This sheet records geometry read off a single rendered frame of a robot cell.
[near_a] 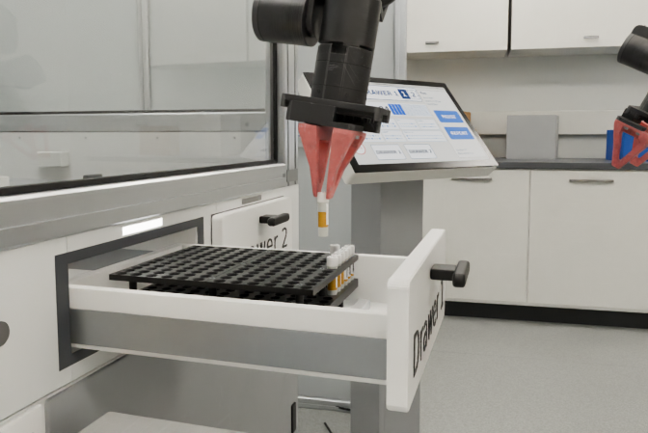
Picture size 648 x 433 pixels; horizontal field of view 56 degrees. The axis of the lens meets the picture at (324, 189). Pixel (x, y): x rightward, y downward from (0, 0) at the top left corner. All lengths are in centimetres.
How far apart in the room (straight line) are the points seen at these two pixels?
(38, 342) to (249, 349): 20
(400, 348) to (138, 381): 37
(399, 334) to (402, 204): 113
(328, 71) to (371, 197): 100
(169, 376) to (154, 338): 23
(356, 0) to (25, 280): 40
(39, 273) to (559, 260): 317
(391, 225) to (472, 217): 193
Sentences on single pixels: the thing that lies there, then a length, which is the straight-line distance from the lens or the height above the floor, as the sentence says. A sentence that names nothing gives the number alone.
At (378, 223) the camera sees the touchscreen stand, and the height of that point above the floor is 82.
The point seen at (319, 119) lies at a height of 106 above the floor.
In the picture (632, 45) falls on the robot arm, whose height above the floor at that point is 119.
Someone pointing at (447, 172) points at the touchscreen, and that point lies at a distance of 159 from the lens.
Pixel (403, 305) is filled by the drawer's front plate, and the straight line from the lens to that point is 50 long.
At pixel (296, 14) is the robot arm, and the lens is 63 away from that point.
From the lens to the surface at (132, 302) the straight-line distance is 62.
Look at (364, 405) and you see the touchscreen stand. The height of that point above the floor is 31.
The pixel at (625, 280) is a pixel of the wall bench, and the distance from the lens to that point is 365.
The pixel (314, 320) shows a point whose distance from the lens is 54.
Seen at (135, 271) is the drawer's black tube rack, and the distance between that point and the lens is 68.
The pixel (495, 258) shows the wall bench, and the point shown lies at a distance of 354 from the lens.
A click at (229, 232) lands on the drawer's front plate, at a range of 91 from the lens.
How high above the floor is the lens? 104
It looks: 5 degrees down
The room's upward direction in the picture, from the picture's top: straight up
